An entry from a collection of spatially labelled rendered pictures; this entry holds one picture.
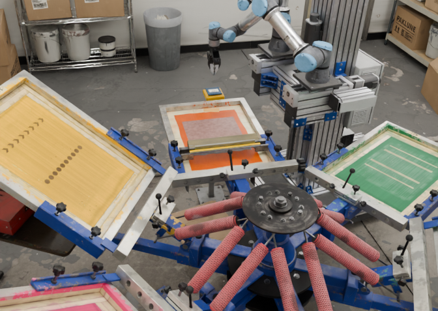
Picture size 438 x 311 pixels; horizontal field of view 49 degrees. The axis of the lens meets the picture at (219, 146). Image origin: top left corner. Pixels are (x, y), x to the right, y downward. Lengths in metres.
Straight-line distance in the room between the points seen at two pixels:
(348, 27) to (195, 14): 3.40
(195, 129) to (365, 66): 1.21
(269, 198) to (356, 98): 1.30
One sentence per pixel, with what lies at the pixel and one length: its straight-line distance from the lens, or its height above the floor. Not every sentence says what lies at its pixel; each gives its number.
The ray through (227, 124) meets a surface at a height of 0.96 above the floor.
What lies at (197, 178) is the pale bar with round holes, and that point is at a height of 1.03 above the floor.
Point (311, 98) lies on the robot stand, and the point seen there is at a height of 1.15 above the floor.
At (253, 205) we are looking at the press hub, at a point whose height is 1.31.
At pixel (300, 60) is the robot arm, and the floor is 1.44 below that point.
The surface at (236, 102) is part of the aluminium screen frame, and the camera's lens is 3.26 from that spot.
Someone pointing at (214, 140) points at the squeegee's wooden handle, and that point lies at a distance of 2.70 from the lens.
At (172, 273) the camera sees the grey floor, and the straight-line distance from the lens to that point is 3.38.
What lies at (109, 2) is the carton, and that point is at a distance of 5.62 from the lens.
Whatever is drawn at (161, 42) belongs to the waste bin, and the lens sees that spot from 5.78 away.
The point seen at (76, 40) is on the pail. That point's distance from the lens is 5.84.
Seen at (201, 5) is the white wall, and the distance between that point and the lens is 6.27.
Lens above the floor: 2.55
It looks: 34 degrees down
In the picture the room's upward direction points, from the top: 2 degrees clockwise
